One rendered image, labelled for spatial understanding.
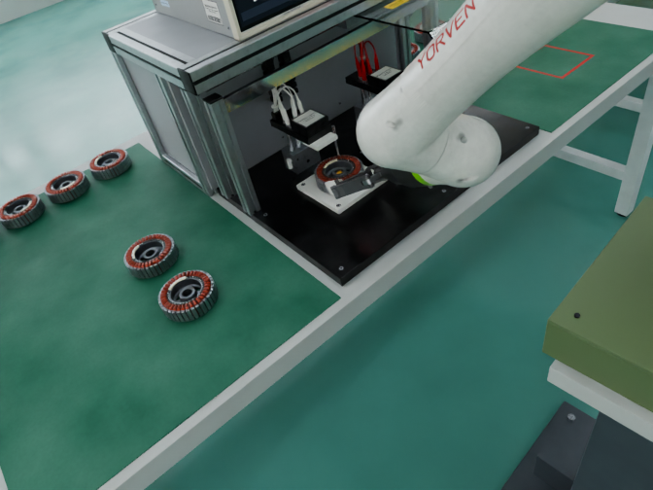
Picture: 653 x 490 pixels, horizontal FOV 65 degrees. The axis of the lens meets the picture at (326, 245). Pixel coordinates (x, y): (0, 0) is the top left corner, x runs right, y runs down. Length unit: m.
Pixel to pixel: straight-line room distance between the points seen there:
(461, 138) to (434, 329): 1.15
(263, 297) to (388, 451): 0.77
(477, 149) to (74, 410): 0.79
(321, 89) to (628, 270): 0.86
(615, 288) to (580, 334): 0.11
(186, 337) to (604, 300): 0.71
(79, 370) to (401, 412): 0.98
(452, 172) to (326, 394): 1.11
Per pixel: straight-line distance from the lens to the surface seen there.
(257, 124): 1.31
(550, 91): 1.54
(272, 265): 1.07
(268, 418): 1.75
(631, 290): 0.89
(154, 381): 0.98
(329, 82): 1.42
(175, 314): 1.02
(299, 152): 1.24
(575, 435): 1.67
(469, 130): 0.78
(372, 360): 1.79
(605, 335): 0.83
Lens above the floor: 1.48
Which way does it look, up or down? 42 degrees down
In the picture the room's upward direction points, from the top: 14 degrees counter-clockwise
